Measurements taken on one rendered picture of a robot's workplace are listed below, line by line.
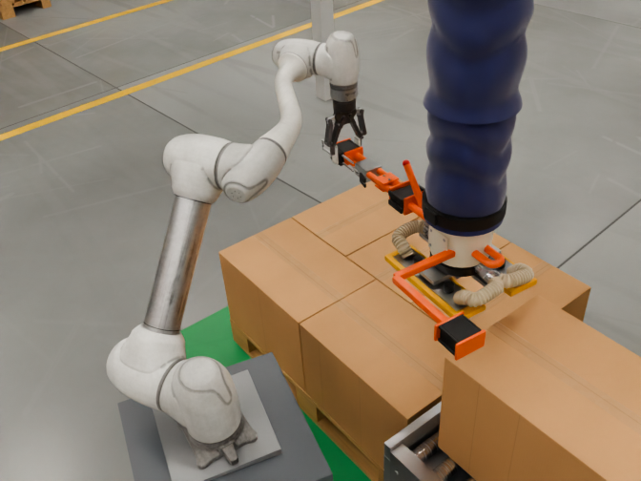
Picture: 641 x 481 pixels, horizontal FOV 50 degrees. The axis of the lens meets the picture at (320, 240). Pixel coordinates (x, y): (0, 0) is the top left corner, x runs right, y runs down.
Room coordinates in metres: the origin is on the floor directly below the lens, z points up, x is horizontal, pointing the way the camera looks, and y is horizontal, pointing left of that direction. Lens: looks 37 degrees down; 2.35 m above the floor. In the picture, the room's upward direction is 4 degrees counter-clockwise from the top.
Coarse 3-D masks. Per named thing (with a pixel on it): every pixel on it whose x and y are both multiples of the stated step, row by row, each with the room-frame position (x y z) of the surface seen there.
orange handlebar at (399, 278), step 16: (352, 160) 1.98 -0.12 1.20; (368, 176) 1.88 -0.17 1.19; (384, 176) 1.86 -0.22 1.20; (416, 208) 1.67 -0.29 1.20; (432, 256) 1.44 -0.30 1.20; (448, 256) 1.44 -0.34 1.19; (480, 256) 1.43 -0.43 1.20; (496, 256) 1.42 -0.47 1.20; (400, 272) 1.38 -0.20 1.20; (416, 272) 1.39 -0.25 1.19; (400, 288) 1.33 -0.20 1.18; (432, 304) 1.25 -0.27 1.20
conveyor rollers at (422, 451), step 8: (432, 440) 1.33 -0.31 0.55; (416, 448) 1.31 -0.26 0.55; (424, 448) 1.30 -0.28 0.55; (432, 448) 1.30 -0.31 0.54; (424, 456) 1.28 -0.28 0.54; (440, 464) 1.24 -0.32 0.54; (448, 464) 1.24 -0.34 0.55; (456, 464) 1.24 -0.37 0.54; (440, 472) 1.21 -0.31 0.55; (448, 472) 1.21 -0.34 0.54; (456, 472) 1.23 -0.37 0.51; (472, 480) 1.18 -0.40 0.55
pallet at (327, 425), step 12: (240, 336) 2.32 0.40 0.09; (252, 348) 2.29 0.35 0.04; (288, 384) 2.07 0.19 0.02; (300, 396) 1.93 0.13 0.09; (312, 408) 1.87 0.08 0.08; (324, 420) 1.85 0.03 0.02; (324, 432) 1.81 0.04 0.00; (336, 432) 1.79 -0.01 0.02; (336, 444) 1.74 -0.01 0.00; (348, 444) 1.73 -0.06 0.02; (348, 456) 1.68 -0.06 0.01; (360, 456) 1.66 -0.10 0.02; (360, 468) 1.62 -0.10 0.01; (372, 468) 1.61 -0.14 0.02; (372, 480) 1.56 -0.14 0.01
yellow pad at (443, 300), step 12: (396, 252) 1.62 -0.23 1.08; (420, 252) 1.61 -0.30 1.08; (396, 264) 1.56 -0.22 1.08; (408, 264) 1.55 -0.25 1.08; (420, 276) 1.49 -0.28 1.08; (420, 288) 1.46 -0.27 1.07; (432, 288) 1.44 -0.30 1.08; (444, 288) 1.42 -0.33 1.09; (456, 288) 1.43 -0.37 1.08; (432, 300) 1.41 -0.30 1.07; (444, 300) 1.39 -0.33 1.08; (456, 312) 1.34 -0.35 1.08; (468, 312) 1.34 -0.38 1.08; (480, 312) 1.35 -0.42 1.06
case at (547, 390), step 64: (512, 320) 1.43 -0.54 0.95; (576, 320) 1.41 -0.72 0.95; (448, 384) 1.28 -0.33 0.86; (512, 384) 1.19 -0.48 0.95; (576, 384) 1.18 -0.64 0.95; (640, 384) 1.16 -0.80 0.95; (448, 448) 1.27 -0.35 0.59; (512, 448) 1.10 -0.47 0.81; (576, 448) 0.98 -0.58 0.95; (640, 448) 0.97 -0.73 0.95
